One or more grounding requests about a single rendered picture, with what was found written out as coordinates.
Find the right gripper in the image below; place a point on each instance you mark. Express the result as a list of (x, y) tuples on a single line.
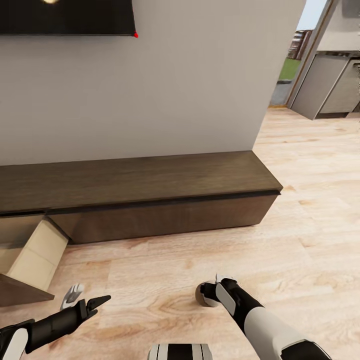
[(208, 289)]

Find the dishwasher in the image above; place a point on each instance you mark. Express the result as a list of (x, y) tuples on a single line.
[(345, 94)]

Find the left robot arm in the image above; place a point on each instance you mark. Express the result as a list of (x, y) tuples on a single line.
[(30, 335)]

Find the cabinet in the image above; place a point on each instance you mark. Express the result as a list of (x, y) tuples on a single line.
[(46, 206)]

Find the wall mounted tv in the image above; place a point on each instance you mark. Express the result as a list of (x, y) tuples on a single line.
[(96, 18)]

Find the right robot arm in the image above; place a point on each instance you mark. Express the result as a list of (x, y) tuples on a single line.
[(270, 337)]

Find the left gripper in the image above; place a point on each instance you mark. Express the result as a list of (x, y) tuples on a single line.
[(67, 321)]

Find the pillar candle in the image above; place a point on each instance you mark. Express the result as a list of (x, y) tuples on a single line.
[(204, 301)]

